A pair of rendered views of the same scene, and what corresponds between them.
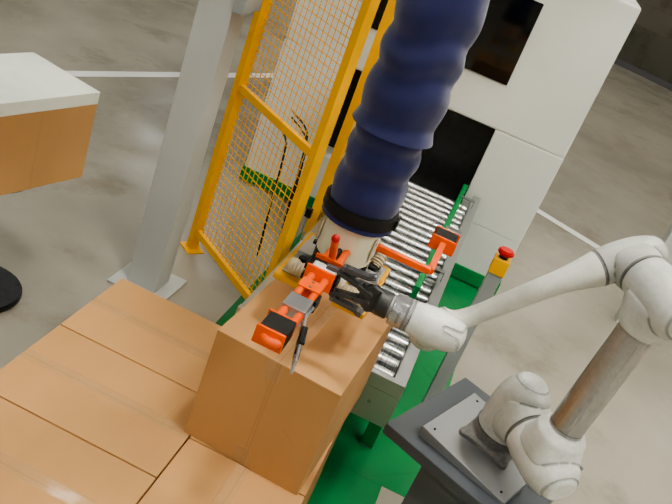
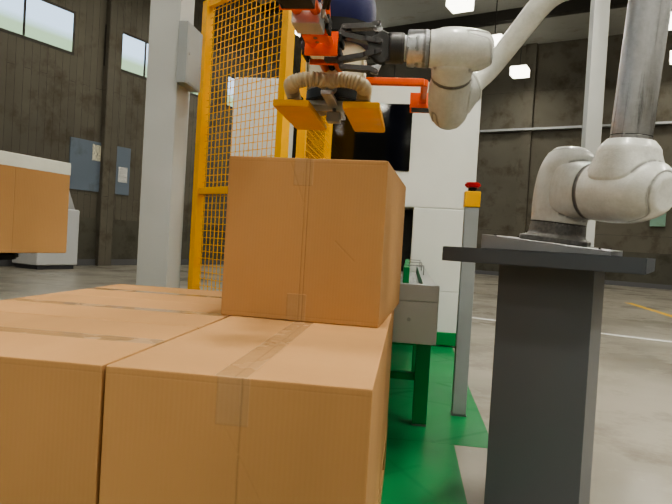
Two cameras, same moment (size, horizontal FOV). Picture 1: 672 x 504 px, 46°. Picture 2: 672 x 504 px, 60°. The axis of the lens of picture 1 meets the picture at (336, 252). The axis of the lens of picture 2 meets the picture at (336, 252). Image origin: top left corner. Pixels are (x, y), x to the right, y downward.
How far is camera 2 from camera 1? 1.54 m
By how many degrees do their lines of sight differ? 25
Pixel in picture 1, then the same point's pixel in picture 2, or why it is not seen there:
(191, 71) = (152, 147)
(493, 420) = (550, 199)
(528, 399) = (575, 154)
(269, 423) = (318, 244)
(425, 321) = (447, 31)
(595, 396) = (647, 69)
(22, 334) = not seen: hidden behind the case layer
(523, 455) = (604, 184)
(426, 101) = not seen: outside the picture
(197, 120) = (167, 187)
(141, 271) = not seen: hidden behind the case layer
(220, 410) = (257, 259)
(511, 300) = (518, 25)
